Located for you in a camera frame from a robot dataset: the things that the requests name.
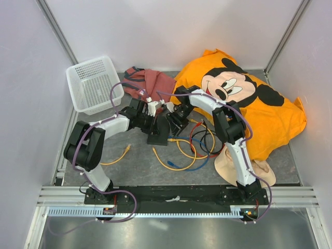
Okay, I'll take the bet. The slotted metal cable duct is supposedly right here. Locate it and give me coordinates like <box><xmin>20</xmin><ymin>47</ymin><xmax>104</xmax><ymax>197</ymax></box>
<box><xmin>48</xmin><ymin>206</ymin><xmax>257</xmax><ymax>218</ymax></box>

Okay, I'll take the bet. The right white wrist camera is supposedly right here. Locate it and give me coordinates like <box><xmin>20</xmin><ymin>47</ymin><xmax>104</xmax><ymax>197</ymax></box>
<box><xmin>159</xmin><ymin>100</ymin><xmax>174</xmax><ymax>113</ymax></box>

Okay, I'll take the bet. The red ethernet cable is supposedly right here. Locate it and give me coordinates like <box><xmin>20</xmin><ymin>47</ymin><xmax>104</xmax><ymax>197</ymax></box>
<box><xmin>189</xmin><ymin>121</ymin><xmax>211</xmax><ymax>159</ymax></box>

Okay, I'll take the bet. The black network switch box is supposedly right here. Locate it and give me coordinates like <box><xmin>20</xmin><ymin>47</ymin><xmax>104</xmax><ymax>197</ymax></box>
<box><xmin>147</xmin><ymin>116</ymin><xmax>170</xmax><ymax>146</ymax></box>

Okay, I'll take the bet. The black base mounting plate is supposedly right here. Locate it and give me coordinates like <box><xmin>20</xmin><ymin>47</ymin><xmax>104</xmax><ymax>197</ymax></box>
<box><xmin>84</xmin><ymin>184</ymin><xmax>269</xmax><ymax>208</ymax></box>

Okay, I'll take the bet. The beige hat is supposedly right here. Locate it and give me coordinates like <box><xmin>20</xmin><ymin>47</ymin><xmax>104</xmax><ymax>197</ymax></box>
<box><xmin>214</xmin><ymin>146</ymin><xmax>276</xmax><ymax>186</ymax></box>

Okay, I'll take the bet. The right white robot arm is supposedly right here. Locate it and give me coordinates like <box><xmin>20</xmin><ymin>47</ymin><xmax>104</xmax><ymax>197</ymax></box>
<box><xmin>167</xmin><ymin>86</ymin><xmax>261</xmax><ymax>204</ymax></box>

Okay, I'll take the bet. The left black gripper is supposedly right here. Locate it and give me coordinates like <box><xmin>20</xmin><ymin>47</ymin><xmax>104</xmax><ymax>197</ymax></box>
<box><xmin>136</xmin><ymin>112</ymin><xmax>160</xmax><ymax>136</ymax></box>

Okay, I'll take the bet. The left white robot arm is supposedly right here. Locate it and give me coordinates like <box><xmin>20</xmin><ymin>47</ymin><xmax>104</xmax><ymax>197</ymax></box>
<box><xmin>63</xmin><ymin>99</ymin><xmax>163</xmax><ymax>204</ymax></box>

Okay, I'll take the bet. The red folded shirt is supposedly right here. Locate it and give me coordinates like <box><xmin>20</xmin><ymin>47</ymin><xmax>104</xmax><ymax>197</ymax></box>
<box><xmin>121</xmin><ymin>66</ymin><xmax>176</xmax><ymax>101</ymax></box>

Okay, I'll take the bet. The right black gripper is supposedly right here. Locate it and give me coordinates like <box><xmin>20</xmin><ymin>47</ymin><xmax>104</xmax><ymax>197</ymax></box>
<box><xmin>165</xmin><ymin>105</ymin><xmax>195</xmax><ymax>139</ymax></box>

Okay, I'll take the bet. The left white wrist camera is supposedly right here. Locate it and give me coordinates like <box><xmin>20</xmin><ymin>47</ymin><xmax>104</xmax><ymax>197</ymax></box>
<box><xmin>146</xmin><ymin>97</ymin><xmax>161</xmax><ymax>117</ymax></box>

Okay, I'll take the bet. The orange Mickey Mouse shirt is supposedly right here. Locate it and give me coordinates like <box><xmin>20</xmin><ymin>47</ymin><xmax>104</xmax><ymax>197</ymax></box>
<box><xmin>175</xmin><ymin>49</ymin><xmax>307</xmax><ymax>161</ymax></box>

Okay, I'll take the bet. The blue ethernet cable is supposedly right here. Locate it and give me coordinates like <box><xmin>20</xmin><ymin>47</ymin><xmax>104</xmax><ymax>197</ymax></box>
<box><xmin>167</xmin><ymin>136</ymin><xmax>226</xmax><ymax>172</ymax></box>

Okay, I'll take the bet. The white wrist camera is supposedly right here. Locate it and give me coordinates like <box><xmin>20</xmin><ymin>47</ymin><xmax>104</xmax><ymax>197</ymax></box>
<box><xmin>159</xmin><ymin>100</ymin><xmax>174</xmax><ymax>113</ymax></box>
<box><xmin>146</xmin><ymin>97</ymin><xmax>161</xmax><ymax>117</ymax></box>

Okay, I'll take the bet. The black ethernet cable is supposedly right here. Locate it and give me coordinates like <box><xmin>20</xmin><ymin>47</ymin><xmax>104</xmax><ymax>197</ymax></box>
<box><xmin>199</xmin><ymin>119</ymin><xmax>226</xmax><ymax>158</ymax></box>

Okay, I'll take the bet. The white plastic basket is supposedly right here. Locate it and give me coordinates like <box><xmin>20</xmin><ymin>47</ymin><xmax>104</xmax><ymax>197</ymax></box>
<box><xmin>66</xmin><ymin>56</ymin><xmax>125</xmax><ymax>115</ymax></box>

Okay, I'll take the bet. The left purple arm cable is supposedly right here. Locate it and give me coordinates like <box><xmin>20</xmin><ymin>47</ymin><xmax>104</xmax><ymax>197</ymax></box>
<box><xmin>48</xmin><ymin>81</ymin><xmax>154</xmax><ymax>236</ymax></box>

